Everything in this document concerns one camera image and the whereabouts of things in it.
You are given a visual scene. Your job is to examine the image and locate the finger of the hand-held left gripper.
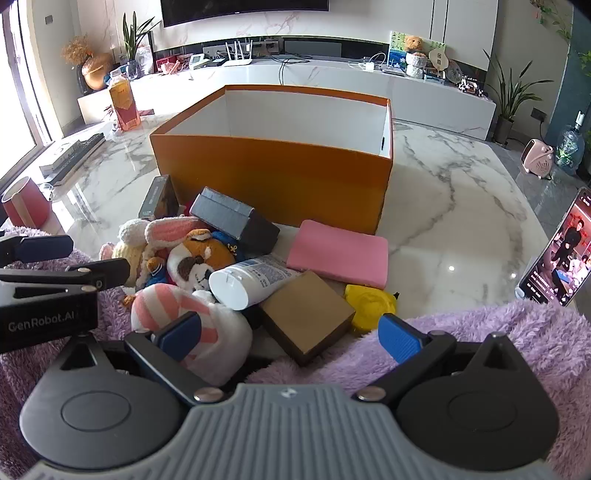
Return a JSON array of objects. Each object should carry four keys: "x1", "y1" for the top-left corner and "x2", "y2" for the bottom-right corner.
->
[
  {"x1": 0, "y1": 257, "x2": 131, "y2": 297},
  {"x1": 0, "y1": 234, "x2": 75, "y2": 267}
]

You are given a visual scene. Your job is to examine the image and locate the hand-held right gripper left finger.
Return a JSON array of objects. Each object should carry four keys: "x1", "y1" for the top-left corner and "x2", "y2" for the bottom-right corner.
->
[{"x1": 58, "y1": 312, "x2": 227, "y2": 407}]

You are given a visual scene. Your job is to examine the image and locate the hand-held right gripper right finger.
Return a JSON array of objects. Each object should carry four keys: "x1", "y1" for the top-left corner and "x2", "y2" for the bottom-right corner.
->
[{"x1": 353, "y1": 313, "x2": 532, "y2": 402}]

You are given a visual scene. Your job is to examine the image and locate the cream knit doll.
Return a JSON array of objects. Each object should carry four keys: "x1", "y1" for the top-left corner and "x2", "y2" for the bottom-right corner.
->
[{"x1": 99, "y1": 218, "x2": 152, "y2": 289}]

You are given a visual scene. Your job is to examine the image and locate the pink striped white plush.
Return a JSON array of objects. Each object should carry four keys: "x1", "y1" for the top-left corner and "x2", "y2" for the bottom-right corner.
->
[{"x1": 130, "y1": 283, "x2": 253, "y2": 387}]

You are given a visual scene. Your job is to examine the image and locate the yellow plastic toy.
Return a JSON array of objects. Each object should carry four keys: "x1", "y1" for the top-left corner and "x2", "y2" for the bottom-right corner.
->
[{"x1": 344, "y1": 284, "x2": 399, "y2": 335}]

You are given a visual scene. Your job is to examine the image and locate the orange white dog plush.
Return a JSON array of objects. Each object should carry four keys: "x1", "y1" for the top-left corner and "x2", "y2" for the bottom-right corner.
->
[{"x1": 141, "y1": 229, "x2": 241, "y2": 296}]

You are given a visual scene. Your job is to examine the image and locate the dark photo card box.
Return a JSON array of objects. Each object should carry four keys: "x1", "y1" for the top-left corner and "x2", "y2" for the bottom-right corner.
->
[{"x1": 139, "y1": 174, "x2": 181, "y2": 221}]

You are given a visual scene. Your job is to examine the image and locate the grey gift box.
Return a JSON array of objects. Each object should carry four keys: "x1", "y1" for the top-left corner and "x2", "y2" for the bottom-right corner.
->
[{"x1": 189, "y1": 187, "x2": 280, "y2": 254}]

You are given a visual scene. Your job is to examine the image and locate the orange cardboard box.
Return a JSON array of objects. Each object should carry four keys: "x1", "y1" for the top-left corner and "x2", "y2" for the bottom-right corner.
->
[{"x1": 149, "y1": 84, "x2": 394, "y2": 236}]

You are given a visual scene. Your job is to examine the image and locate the red cup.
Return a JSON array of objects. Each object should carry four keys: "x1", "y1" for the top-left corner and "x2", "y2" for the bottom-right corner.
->
[{"x1": 1, "y1": 176, "x2": 51, "y2": 228}]

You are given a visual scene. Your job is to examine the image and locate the white lotion bottle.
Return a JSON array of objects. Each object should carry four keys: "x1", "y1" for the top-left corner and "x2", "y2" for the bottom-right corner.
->
[{"x1": 209, "y1": 255, "x2": 305, "y2": 311}]

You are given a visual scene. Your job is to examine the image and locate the pink white rabbit plush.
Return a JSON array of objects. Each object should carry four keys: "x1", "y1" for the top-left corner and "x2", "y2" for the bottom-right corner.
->
[{"x1": 144, "y1": 217, "x2": 211, "y2": 254}]

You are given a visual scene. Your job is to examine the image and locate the white flat device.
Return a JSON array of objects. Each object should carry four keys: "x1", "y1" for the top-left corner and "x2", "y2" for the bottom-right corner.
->
[{"x1": 39, "y1": 141, "x2": 77, "y2": 175}]

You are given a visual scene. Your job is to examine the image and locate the brown cardboard box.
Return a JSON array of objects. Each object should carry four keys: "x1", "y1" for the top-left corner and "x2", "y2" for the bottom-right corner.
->
[{"x1": 259, "y1": 270, "x2": 356, "y2": 366}]

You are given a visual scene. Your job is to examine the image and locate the purple fuzzy blanket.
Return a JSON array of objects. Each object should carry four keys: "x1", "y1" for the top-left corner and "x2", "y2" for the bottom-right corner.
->
[{"x1": 0, "y1": 228, "x2": 591, "y2": 480}]

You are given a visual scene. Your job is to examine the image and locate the black keyboard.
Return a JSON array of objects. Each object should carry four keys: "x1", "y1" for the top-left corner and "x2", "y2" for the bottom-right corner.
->
[{"x1": 46, "y1": 132, "x2": 106, "y2": 186}]

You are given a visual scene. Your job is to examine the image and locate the orange drink bottle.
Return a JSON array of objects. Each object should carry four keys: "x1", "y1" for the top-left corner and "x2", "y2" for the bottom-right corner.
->
[{"x1": 108, "y1": 76, "x2": 141, "y2": 131}]

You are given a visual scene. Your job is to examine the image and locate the golden round vase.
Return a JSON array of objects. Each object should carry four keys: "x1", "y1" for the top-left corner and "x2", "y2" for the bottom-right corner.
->
[{"x1": 81, "y1": 53, "x2": 114, "y2": 90}]

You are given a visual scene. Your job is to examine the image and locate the smartphone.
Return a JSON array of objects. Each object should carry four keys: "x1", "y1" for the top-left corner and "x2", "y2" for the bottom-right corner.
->
[{"x1": 516, "y1": 187, "x2": 591, "y2": 308}]

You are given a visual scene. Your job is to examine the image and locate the dried flower bunch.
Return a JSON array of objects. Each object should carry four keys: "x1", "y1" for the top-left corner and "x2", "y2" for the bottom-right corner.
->
[{"x1": 62, "y1": 36, "x2": 93, "y2": 65}]

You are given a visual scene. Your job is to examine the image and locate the green plant in glass vase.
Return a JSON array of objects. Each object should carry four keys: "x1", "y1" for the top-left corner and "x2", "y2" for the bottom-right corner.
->
[{"x1": 121, "y1": 11, "x2": 155, "y2": 80}]

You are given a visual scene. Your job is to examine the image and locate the white television cabinet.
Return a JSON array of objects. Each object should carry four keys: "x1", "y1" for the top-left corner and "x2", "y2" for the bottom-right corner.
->
[{"x1": 78, "y1": 55, "x2": 497, "y2": 141}]

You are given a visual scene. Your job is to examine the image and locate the white router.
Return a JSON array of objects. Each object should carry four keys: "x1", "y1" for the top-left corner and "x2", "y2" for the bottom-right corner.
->
[{"x1": 222, "y1": 41, "x2": 254, "y2": 68}]

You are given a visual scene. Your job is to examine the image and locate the tall potted plant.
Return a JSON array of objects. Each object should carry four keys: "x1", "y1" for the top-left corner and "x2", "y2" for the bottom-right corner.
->
[{"x1": 482, "y1": 48, "x2": 543, "y2": 144}]

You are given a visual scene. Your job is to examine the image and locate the white round pot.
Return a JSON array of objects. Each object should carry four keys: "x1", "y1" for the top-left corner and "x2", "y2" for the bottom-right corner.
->
[{"x1": 405, "y1": 51, "x2": 429, "y2": 78}]

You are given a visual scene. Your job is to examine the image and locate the colourful painting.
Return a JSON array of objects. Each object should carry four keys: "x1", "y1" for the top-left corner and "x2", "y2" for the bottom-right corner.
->
[{"x1": 389, "y1": 31, "x2": 446, "y2": 70}]

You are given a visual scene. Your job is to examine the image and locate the black television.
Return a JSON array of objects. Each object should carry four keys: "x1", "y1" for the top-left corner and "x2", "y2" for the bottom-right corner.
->
[{"x1": 160, "y1": 0, "x2": 329, "y2": 27}]

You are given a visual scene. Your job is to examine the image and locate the green trailing vine plant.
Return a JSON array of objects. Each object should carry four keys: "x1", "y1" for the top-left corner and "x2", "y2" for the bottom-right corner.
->
[{"x1": 538, "y1": 0, "x2": 578, "y2": 44}]

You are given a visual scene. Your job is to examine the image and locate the black cable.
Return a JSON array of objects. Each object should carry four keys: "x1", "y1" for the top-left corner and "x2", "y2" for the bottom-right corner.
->
[{"x1": 270, "y1": 53, "x2": 315, "y2": 85}]

